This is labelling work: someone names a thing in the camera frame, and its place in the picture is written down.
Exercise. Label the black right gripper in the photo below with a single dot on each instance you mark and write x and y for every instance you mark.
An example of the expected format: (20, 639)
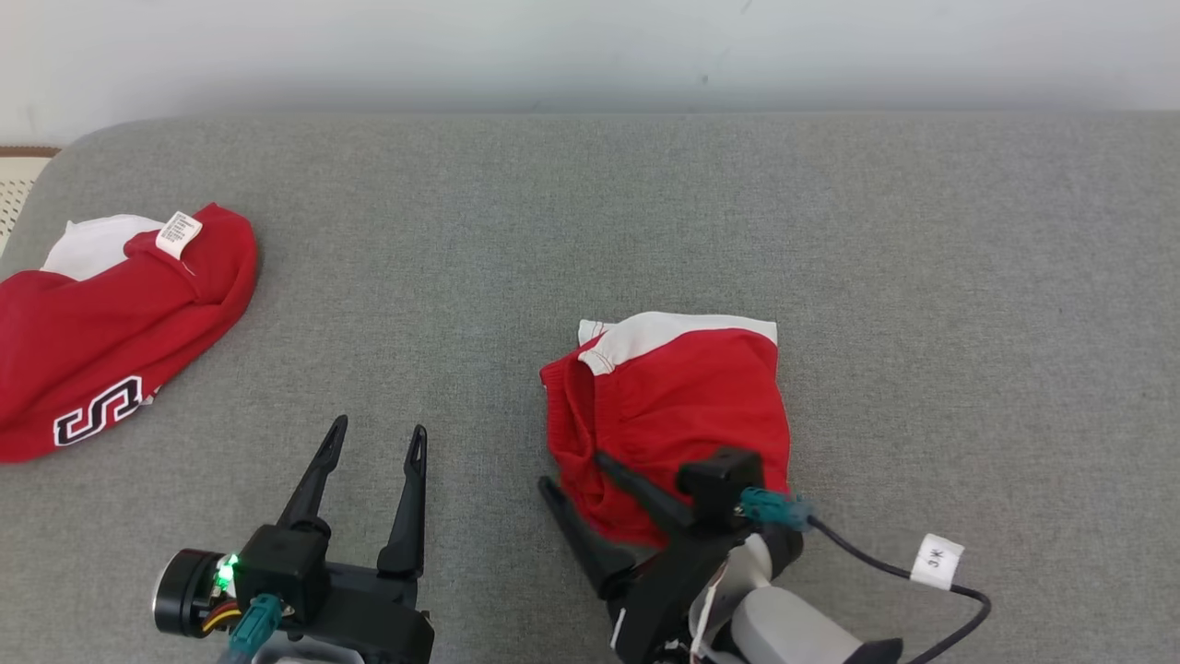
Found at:
(668, 599)

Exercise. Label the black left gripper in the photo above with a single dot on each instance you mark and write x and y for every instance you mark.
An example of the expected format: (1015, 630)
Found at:
(383, 613)

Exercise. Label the red and white shorts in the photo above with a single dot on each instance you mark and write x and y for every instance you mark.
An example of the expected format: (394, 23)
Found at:
(682, 406)

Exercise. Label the red basketball jersey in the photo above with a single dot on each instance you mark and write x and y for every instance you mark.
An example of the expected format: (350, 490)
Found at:
(92, 332)

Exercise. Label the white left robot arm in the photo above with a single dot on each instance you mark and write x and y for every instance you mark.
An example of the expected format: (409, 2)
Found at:
(304, 653)

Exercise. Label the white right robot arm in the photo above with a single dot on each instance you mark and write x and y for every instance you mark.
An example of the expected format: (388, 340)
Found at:
(793, 636)

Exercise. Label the black round motor housing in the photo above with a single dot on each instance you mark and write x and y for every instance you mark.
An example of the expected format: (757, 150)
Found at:
(184, 590)

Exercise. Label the grey fabric sofa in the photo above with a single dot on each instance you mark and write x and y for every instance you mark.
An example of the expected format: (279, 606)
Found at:
(922, 323)

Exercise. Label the beige perforated laundry basket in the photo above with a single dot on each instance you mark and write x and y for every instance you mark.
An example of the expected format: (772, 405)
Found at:
(18, 194)

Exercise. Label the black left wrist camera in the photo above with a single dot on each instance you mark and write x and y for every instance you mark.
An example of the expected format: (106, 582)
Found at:
(281, 567)

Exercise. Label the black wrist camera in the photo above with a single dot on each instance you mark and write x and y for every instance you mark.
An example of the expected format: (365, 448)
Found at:
(719, 480)
(281, 567)

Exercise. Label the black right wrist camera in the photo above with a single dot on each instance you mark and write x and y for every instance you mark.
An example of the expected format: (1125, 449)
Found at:
(719, 480)

